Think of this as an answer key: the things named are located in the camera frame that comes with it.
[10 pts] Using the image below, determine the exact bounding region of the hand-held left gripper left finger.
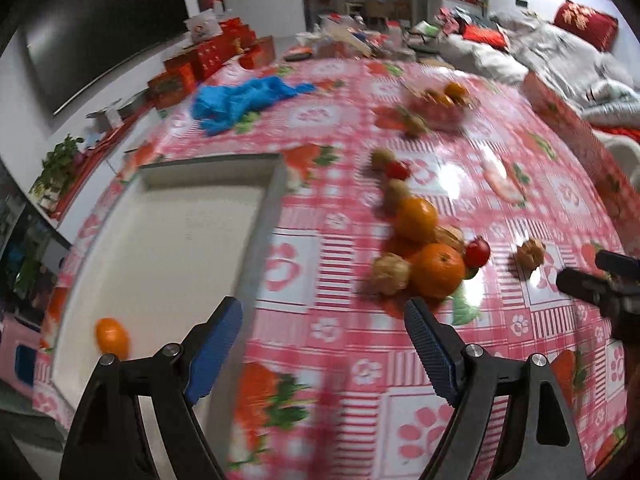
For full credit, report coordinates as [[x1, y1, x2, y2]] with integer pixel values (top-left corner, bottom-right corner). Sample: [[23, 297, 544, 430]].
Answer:
[[59, 296, 244, 480]]

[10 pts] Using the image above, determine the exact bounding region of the white rectangular tray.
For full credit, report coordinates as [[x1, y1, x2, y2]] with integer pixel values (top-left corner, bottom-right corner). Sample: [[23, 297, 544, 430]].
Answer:
[[50, 152, 288, 406]]

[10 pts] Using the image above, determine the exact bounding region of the red gift box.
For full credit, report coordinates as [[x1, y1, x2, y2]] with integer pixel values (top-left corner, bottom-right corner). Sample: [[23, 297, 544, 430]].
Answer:
[[239, 36, 277, 70], [195, 40, 226, 81], [147, 67, 197, 110], [220, 19, 256, 43]]

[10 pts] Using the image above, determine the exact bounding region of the green potted plant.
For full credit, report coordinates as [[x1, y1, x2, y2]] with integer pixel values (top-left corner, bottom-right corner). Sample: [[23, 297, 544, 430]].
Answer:
[[30, 135, 86, 211]]

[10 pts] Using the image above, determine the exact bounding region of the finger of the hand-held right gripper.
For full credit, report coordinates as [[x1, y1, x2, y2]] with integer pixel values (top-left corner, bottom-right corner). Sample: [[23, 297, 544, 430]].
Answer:
[[556, 268, 618, 311], [595, 250, 640, 281]]

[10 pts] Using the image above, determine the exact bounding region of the red cloth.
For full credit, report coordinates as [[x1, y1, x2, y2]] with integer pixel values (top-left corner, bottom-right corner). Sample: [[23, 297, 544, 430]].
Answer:
[[462, 24, 508, 50]]

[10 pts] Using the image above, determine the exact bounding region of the white printed bag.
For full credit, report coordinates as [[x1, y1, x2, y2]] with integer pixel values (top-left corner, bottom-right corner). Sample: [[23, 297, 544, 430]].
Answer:
[[184, 12, 223, 41]]

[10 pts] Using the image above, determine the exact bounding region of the black television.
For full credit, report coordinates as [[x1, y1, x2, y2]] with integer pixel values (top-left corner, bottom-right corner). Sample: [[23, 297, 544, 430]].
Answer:
[[20, 0, 188, 116]]

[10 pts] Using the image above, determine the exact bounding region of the open white carton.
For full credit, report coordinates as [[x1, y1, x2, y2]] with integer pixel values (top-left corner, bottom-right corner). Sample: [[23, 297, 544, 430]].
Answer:
[[86, 100, 136, 128]]

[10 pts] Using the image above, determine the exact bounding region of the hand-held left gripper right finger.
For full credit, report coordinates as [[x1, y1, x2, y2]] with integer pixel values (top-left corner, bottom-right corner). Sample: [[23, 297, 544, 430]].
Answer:
[[404, 297, 588, 480]]

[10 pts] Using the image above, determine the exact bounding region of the clear glass bowl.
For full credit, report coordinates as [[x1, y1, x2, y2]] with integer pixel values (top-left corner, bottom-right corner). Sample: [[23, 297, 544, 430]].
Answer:
[[407, 82, 476, 133]]

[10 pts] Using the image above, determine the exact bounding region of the pink object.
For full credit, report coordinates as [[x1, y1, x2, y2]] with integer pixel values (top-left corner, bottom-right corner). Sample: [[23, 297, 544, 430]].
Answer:
[[0, 312, 43, 391]]

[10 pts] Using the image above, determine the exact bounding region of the large red tomato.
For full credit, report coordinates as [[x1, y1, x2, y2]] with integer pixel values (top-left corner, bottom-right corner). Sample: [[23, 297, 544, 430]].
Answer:
[[464, 236, 492, 268]]

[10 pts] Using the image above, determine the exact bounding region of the strawberry print tablecloth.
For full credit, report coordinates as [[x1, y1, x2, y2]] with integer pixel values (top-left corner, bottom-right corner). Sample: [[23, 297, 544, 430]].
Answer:
[[30, 57, 640, 480]]

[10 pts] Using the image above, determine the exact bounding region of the red embroidered pillow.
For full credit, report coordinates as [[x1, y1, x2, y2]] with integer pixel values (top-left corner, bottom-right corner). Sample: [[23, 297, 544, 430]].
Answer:
[[552, 0, 620, 52]]

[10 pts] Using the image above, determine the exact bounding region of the grey blanket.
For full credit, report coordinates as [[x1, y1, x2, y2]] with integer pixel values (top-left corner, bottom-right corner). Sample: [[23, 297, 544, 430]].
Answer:
[[445, 10, 640, 111]]

